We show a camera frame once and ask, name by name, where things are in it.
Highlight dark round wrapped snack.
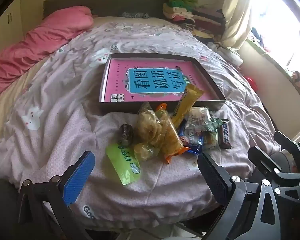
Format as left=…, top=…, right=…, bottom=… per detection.
left=119, top=124, right=135, bottom=147

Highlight long yellow snack packet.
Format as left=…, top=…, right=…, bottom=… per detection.
left=170, top=84, right=205, bottom=127

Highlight clear meat floss cake packet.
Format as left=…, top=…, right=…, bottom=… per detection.
left=186, top=107, right=213, bottom=133

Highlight dark shallow cardboard box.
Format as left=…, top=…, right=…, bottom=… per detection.
left=99, top=53, right=227, bottom=113

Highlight white crumpled cloth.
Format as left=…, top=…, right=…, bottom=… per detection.
left=207, top=42, right=244, bottom=67

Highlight window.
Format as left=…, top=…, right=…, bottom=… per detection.
left=250, top=0, right=300, bottom=80

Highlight dark green snack packet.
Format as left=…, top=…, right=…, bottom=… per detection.
left=205, top=116, right=224, bottom=132

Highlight pile of folded clothes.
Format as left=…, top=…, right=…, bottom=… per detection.
left=162, top=0, right=227, bottom=43

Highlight pale yellow pastry packet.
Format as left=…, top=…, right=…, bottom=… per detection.
left=134, top=142, right=161, bottom=162

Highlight dark bed headboard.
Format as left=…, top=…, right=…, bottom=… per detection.
left=43, top=0, right=173, bottom=19

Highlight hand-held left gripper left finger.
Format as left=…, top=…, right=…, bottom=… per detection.
left=15, top=151, right=96, bottom=240

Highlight grey patterned cloth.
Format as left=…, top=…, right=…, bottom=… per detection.
left=121, top=11, right=150, bottom=19

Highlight clear packet golden floss cake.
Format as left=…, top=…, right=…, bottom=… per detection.
left=136, top=102, right=164, bottom=145

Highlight light green snack packet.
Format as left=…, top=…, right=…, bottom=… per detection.
left=105, top=143, right=142, bottom=186

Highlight blue snack packet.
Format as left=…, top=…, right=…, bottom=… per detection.
left=177, top=120, right=204, bottom=154

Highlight cream wardrobe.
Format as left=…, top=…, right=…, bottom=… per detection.
left=0, top=0, right=44, bottom=32

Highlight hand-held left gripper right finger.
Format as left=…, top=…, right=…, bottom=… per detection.
left=197, top=152, right=278, bottom=240

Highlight cream bed sheet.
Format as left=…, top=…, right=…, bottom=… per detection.
left=0, top=62, right=48, bottom=145

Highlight cream curtain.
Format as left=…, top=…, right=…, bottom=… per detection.
left=220, top=0, right=263, bottom=49

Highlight orange-edged crisps packet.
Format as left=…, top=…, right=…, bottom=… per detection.
left=156, top=104, right=190, bottom=164

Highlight lilac printed quilt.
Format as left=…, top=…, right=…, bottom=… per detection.
left=0, top=21, right=280, bottom=230

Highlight brown chocolate bar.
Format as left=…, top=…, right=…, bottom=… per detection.
left=219, top=120, right=232, bottom=148

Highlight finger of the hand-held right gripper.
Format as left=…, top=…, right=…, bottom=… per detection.
left=274, top=131, right=300, bottom=167
left=247, top=146, right=300, bottom=180

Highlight red plastic object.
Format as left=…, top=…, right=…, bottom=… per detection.
left=246, top=76, right=258, bottom=90

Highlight pink duvet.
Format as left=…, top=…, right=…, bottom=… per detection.
left=0, top=6, right=94, bottom=103

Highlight colourful clothes on sill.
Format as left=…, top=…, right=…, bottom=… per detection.
left=247, top=27, right=273, bottom=53

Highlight pink picture book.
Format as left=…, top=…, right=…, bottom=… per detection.
left=104, top=59, right=217, bottom=103

